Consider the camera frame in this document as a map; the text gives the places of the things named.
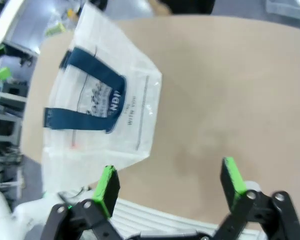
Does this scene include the right gripper green-padded left finger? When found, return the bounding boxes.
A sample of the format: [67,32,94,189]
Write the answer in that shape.
[41,164,141,240]

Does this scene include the right gripper green-padded right finger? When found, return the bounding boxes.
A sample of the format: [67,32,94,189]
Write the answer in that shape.
[214,156,300,240]

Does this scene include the clear shopping bag blue handles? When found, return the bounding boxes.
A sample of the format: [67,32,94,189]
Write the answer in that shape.
[41,2,164,194]

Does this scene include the white ribbed panel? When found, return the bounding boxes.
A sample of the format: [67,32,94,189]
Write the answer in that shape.
[113,198,262,237]

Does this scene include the green box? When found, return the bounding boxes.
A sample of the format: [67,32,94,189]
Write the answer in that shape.
[46,21,66,36]
[0,66,11,81]

